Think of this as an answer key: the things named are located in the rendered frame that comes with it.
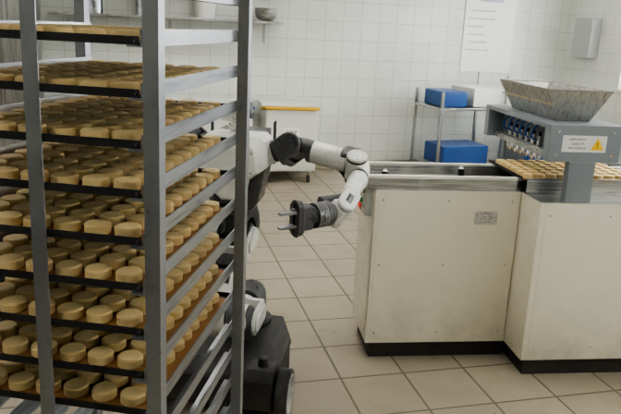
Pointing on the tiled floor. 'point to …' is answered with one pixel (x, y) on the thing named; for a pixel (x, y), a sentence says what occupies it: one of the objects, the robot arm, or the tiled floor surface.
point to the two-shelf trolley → (440, 121)
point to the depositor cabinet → (566, 286)
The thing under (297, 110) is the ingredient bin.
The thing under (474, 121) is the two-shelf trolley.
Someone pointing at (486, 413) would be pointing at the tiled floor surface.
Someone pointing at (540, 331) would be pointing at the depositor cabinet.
